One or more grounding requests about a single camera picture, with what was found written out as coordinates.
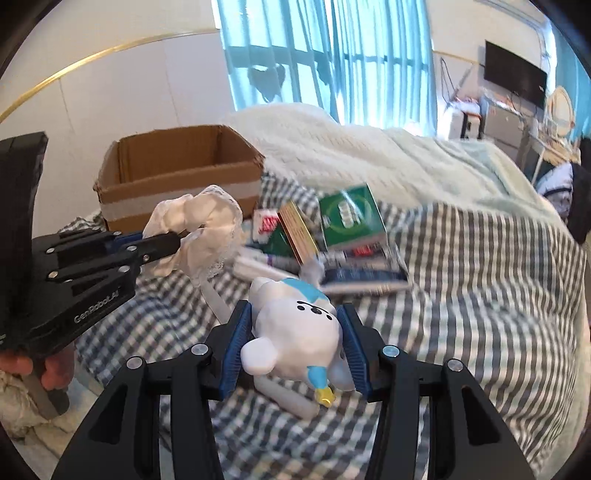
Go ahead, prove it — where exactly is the cream crumpled cloth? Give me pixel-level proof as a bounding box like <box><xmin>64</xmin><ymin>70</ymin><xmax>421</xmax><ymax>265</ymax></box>
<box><xmin>0</xmin><ymin>369</ymin><xmax>63</xmax><ymax>441</ymax></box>

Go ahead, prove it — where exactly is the blue window curtain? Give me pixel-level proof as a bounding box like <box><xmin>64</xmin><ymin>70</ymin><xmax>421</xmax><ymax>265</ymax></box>
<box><xmin>212</xmin><ymin>0</ymin><xmax>437</xmax><ymax>134</ymax></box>

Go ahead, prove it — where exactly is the teal side curtain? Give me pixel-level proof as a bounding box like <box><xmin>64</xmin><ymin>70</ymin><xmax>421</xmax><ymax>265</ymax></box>
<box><xmin>551</xmin><ymin>28</ymin><xmax>591</xmax><ymax>139</ymax></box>

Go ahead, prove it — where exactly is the green medicine box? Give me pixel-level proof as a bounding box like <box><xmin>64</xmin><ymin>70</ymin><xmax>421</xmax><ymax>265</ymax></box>
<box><xmin>318</xmin><ymin>183</ymin><xmax>389</xmax><ymax>252</ymax></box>

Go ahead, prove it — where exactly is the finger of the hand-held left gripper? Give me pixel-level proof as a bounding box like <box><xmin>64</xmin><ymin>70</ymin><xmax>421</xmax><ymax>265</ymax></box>
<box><xmin>45</xmin><ymin>232</ymin><xmax>184</xmax><ymax>297</ymax></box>
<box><xmin>32</xmin><ymin>229</ymin><xmax>145</xmax><ymax>267</ymax></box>

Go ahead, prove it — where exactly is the green foil sachet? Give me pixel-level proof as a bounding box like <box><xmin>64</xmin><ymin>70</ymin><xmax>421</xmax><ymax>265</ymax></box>
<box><xmin>259</xmin><ymin>224</ymin><xmax>301</xmax><ymax>259</ymax></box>

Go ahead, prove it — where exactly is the small yellow red box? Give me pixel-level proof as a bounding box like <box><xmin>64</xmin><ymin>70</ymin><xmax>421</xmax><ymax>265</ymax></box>
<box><xmin>277</xmin><ymin>200</ymin><xmax>320</xmax><ymax>266</ymax></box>

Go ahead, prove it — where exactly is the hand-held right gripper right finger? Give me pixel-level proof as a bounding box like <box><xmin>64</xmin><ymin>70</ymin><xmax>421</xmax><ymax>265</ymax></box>
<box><xmin>336</xmin><ymin>302</ymin><xmax>539</xmax><ymax>480</ymax></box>

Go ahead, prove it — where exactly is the white tube with purple band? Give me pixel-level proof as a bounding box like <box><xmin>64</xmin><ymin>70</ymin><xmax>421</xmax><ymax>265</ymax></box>
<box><xmin>238</xmin><ymin>249</ymin><xmax>303</xmax><ymax>273</ymax></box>

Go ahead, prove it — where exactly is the round white mirror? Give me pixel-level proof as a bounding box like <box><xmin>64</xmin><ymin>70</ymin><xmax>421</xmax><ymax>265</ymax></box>
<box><xmin>546</xmin><ymin>87</ymin><xmax>576</xmax><ymax>139</ymax></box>

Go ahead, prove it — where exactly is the brown cardboard box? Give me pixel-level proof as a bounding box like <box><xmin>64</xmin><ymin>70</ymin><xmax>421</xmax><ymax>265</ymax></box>
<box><xmin>93</xmin><ymin>124</ymin><xmax>266</xmax><ymax>234</ymax></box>

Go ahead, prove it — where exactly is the white plastic tube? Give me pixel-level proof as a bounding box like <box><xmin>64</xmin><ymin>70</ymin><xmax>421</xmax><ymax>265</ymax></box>
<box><xmin>254</xmin><ymin>376</ymin><xmax>320</xmax><ymax>420</ymax></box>

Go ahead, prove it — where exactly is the light green blanket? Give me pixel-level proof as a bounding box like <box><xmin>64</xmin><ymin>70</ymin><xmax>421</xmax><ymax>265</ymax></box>
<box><xmin>222</xmin><ymin>104</ymin><xmax>588</xmax><ymax>416</ymax></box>

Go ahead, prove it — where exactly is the white sachet with red label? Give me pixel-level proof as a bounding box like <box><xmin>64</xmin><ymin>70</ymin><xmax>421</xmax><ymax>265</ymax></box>
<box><xmin>253</xmin><ymin>208</ymin><xmax>283</xmax><ymax>241</ymax></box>

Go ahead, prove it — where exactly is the white plush bear toy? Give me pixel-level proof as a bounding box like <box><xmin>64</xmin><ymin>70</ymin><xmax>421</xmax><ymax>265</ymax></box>
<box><xmin>241</xmin><ymin>276</ymin><xmax>358</xmax><ymax>409</ymax></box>

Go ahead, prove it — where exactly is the dark blue flat packet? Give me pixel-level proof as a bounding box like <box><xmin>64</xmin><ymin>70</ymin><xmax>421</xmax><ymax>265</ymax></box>
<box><xmin>318</xmin><ymin>244</ymin><xmax>414</xmax><ymax>294</ymax></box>

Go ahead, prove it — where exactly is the person's left hand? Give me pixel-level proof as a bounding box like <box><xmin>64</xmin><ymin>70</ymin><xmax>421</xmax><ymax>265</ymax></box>
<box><xmin>0</xmin><ymin>348</ymin><xmax>77</xmax><ymax>392</ymax></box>

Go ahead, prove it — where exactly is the white lace cloth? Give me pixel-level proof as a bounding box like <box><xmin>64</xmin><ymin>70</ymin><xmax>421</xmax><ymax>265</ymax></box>
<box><xmin>142</xmin><ymin>185</ymin><xmax>247</xmax><ymax>289</ymax></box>

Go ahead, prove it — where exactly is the grey cabinet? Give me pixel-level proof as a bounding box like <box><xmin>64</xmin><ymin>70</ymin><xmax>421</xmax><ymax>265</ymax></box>
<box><xmin>485</xmin><ymin>104</ymin><xmax>536</xmax><ymax>148</ymax></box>

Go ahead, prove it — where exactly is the black wall television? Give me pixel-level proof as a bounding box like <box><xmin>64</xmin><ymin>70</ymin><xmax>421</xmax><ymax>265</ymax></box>
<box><xmin>484</xmin><ymin>40</ymin><xmax>549</xmax><ymax>110</ymax></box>

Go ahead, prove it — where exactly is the dark clothing pile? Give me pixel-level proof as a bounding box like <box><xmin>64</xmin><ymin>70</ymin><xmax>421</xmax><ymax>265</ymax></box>
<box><xmin>566</xmin><ymin>137</ymin><xmax>591</xmax><ymax>245</ymax></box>

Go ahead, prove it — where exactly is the clear plastic tube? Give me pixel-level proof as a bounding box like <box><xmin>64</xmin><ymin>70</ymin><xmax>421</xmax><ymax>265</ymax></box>
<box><xmin>202</xmin><ymin>281</ymin><xmax>232</xmax><ymax>325</ymax></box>

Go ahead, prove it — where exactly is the checked bed sheet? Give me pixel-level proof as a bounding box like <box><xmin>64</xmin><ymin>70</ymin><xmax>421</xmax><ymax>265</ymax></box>
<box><xmin>60</xmin><ymin>175</ymin><xmax>578</xmax><ymax>480</ymax></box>

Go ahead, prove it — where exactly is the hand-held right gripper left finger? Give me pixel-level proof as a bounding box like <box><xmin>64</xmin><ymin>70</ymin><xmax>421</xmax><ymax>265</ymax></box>
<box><xmin>51</xmin><ymin>300</ymin><xmax>252</xmax><ymax>480</ymax></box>

